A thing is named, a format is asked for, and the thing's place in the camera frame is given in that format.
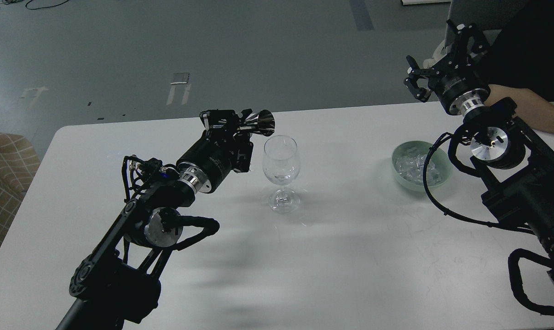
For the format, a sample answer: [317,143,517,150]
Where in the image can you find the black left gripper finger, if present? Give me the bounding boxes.
[235,109,253,138]
[200,109,239,133]

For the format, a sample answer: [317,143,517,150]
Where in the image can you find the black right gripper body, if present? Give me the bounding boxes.
[429,54,489,116]

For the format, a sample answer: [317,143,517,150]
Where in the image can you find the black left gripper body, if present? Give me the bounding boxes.
[176,129,253,193]

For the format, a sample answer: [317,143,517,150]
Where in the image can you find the person in black shirt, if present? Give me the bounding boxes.
[477,0,554,134]

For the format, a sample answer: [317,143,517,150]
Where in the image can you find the green bowl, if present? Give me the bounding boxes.
[391,140,452,193]

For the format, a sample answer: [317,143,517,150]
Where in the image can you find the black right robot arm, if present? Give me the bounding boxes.
[403,20,554,316]

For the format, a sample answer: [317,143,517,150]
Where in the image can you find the pile of ice cubes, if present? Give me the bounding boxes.
[394,154,445,186]

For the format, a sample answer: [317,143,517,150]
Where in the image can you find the steel double jigger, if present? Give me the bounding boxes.
[247,110,275,137]

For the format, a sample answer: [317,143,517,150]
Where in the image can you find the grey office chair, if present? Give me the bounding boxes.
[421,0,529,70]

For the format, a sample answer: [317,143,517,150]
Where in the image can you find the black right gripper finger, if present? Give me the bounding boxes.
[403,55,444,102]
[445,19,490,65]

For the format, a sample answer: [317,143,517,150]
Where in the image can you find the clear wine glass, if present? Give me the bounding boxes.
[263,134,301,215]

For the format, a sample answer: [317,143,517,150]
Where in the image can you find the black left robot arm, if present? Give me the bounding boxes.
[57,109,275,330]

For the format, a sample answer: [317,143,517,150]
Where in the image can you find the black floor cable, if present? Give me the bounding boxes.
[0,0,71,19]

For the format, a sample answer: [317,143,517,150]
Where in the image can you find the beige checkered sofa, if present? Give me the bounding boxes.
[0,133,40,247]

